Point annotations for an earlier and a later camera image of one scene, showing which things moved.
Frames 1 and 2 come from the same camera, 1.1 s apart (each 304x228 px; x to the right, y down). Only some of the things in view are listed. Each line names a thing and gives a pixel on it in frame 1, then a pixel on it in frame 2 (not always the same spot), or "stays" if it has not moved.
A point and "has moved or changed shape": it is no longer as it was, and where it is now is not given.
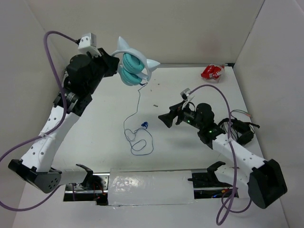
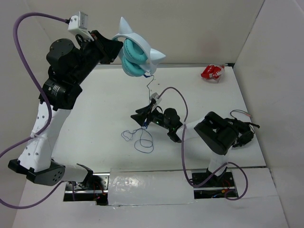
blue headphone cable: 144,124 to 145,144
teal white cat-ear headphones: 133,67 has moved or changed shape
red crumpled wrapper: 213,71 stays
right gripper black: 176,110 to 144,113
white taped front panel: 128,186 stays
